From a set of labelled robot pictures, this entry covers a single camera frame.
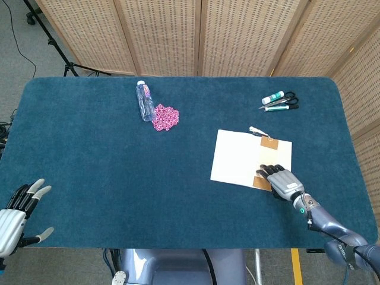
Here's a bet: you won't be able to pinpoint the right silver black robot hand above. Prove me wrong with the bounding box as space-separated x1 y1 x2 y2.
255 164 305 202

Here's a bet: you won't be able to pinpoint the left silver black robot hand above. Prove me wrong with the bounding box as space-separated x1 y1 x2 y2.
0 178 55 258

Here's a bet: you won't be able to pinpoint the brown and white bookmark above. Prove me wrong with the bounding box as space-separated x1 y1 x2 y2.
248 126 280 192

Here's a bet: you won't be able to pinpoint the white notebook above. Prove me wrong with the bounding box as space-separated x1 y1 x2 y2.
210 129 293 191

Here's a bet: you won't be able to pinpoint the white marker black cap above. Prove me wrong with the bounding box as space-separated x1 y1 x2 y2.
264 104 300 113

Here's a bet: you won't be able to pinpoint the metal table leg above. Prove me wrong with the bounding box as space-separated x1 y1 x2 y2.
253 248 264 285

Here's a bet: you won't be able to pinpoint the white green glue stick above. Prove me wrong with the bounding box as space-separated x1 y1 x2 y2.
261 91 286 105

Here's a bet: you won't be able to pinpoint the blue carpet table mat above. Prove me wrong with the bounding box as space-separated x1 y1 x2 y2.
0 77 372 249

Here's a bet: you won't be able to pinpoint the pink patterned cloth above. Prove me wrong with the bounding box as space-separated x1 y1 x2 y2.
151 103 181 132

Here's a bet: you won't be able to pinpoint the blue-grey robot torso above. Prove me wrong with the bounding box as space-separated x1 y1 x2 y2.
111 248 248 285

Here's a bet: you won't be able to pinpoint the clear plastic water bottle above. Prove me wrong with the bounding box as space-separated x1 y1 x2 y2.
135 80 156 122

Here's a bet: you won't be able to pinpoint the black tripod stand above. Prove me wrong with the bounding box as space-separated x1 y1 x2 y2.
23 0 112 77

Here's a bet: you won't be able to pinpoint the black handled scissors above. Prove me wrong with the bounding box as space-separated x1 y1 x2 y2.
258 91 298 110

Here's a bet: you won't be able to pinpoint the black floor cable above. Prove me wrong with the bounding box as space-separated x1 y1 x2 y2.
4 0 37 79

